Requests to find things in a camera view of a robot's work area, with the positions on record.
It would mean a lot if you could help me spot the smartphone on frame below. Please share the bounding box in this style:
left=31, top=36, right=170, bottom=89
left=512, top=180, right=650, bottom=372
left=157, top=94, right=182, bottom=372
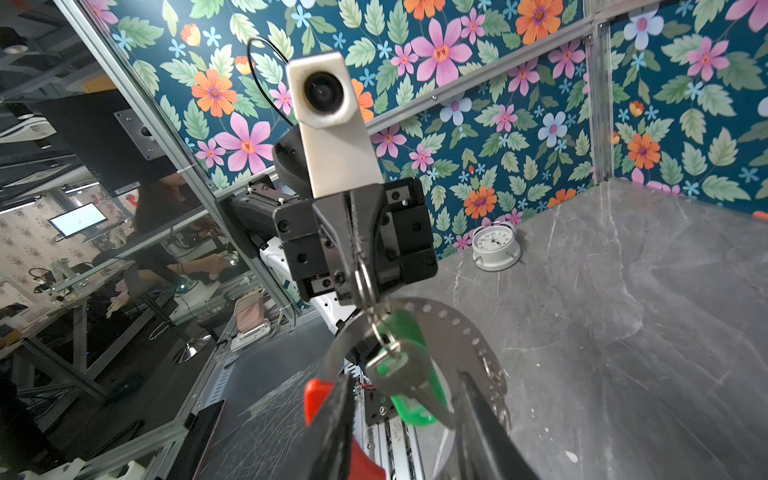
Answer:
left=166, top=400, right=226, bottom=480

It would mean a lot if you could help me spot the green capped key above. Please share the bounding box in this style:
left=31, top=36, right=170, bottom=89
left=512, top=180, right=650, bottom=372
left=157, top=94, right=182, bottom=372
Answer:
left=366, top=310, right=455, bottom=429

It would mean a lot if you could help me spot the person behind glass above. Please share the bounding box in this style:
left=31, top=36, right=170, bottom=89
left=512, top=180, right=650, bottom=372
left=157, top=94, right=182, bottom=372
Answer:
left=89, top=171, right=241, bottom=301

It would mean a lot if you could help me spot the left camera cable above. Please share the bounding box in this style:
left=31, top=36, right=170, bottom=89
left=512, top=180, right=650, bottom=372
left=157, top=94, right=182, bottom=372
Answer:
left=245, top=37, right=299, bottom=128

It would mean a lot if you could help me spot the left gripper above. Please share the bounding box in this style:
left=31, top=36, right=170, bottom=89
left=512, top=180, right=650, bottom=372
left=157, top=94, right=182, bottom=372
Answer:
left=273, top=178, right=438, bottom=306

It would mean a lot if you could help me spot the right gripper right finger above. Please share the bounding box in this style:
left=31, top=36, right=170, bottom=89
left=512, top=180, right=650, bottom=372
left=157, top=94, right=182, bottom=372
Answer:
left=454, top=373, right=538, bottom=480

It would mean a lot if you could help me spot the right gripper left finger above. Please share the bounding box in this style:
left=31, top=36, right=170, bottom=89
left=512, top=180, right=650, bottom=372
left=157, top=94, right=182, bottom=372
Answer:
left=287, top=373, right=359, bottom=480

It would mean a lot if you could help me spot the computer monitor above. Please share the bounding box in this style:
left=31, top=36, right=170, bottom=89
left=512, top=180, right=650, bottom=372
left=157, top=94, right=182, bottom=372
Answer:
left=48, top=202, right=108, bottom=238

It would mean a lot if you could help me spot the white round alarm clock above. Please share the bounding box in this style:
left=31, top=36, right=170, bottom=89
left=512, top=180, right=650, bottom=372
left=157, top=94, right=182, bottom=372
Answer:
left=472, top=222, right=522, bottom=272

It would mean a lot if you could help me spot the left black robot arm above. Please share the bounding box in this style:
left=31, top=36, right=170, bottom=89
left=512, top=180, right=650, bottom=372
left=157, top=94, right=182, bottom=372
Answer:
left=220, top=126, right=438, bottom=308

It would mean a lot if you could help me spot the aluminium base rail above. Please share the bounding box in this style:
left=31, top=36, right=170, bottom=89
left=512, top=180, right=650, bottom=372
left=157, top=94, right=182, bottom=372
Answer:
left=349, top=367, right=425, bottom=480

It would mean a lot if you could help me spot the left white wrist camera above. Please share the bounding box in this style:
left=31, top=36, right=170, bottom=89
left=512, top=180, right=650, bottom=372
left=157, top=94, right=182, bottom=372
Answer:
left=286, top=52, right=383, bottom=198

